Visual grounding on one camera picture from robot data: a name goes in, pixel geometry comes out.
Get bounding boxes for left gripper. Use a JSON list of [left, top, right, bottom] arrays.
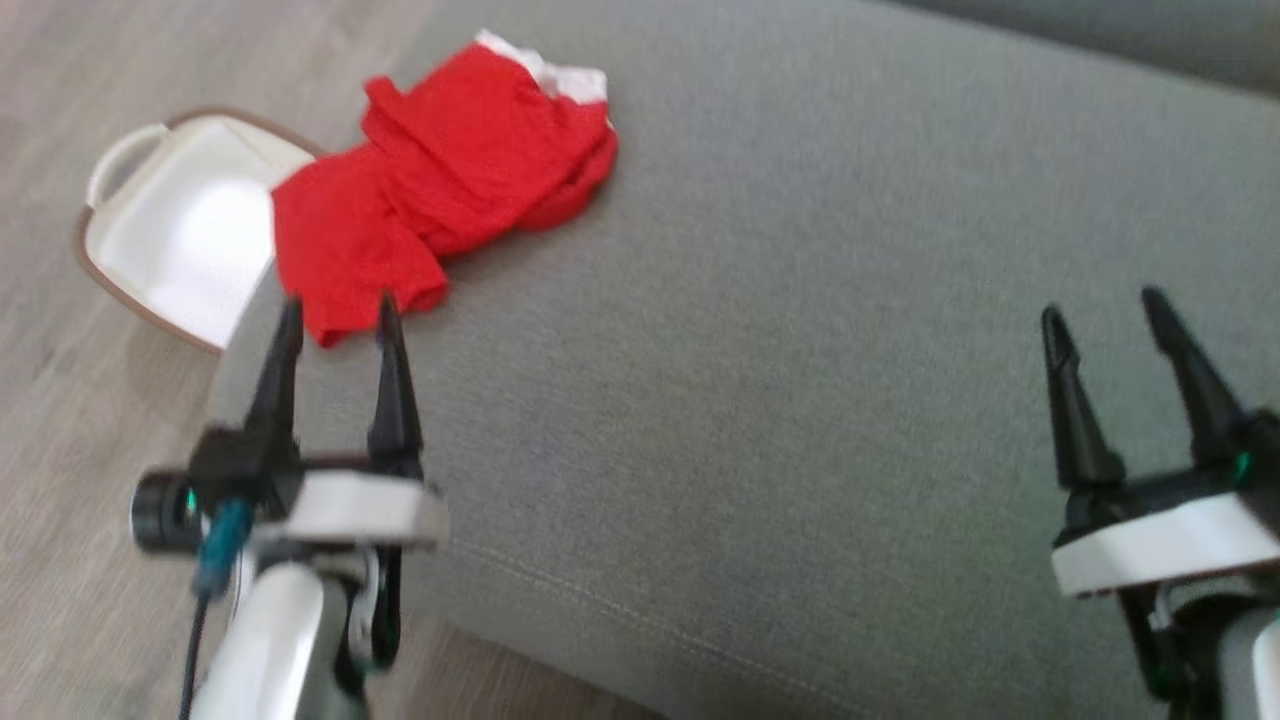
[[245, 291, 451, 671]]

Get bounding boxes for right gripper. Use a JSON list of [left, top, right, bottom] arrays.
[[1040, 286, 1280, 696]]

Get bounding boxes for red shorts white waistband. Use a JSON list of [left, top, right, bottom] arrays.
[[270, 28, 620, 349]]

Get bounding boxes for white laundry basket brown rim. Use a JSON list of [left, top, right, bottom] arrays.
[[74, 107, 328, 357]]

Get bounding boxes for grey sofa seat cushion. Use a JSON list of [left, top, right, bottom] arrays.
[[205, 0, 1280, 720]]

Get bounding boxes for teal cable connector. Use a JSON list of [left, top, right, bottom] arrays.
[[193, 496, 257, 598]]

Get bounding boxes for thin black cable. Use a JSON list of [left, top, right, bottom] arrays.
[[178, 590, 209, 720]]

